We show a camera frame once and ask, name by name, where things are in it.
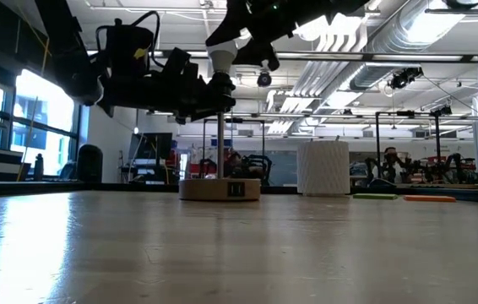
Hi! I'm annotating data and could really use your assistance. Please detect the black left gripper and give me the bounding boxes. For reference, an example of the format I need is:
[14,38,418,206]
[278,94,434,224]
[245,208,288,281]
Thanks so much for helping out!
[95,12,236,123]

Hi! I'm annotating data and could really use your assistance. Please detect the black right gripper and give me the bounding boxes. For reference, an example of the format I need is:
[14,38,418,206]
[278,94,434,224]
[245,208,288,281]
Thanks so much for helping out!
[204,0,371,72]

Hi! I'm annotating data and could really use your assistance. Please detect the white lightbulb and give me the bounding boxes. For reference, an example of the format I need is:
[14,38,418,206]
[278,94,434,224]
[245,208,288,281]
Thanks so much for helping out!
[206,40,239,75]

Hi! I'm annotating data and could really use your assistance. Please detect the wooden base lamp stand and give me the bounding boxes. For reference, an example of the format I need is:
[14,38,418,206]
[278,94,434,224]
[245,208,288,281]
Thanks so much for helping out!
[178,71,262,202]

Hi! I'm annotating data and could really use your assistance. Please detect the black computer monitor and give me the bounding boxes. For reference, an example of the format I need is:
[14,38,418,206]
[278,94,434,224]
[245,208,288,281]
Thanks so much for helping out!
[128,133,173,161]

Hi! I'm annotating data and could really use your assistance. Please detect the black ceiling light bar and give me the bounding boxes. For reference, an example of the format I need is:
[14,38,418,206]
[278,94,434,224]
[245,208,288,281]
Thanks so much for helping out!
[86,49,478,64]

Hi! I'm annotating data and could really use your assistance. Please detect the white textured pen cup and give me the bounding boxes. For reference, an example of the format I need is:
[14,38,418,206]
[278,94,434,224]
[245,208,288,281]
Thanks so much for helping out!
[296,140,350,196]

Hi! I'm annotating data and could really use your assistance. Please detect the black rounded bin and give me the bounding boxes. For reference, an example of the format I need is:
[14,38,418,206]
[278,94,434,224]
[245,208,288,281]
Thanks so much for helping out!
[77,144,104,184]

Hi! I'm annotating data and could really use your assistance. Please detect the person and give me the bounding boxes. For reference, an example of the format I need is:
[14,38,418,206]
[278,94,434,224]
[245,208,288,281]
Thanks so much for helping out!
[380,146,403,183]

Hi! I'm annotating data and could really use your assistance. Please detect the green sticky note pad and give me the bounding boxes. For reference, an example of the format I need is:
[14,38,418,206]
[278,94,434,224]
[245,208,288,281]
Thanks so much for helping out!
[352,193,399,200]

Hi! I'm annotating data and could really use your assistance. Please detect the orange sticky note pad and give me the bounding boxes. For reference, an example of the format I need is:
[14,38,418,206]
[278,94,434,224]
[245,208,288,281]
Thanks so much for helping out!
[403,194,456,203]

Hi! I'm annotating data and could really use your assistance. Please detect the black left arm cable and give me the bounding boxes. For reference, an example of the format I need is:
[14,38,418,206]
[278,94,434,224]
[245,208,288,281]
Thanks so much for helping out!
[131,10,162,68]

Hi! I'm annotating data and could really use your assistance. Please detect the silver ceiling air duct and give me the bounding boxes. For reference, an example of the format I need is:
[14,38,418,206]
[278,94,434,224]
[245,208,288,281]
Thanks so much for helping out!
[348,0,451,92]

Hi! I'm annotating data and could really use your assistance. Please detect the black overhead rig camera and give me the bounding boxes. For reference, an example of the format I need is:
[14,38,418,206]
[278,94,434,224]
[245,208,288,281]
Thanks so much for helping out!
[388,66,425,90]

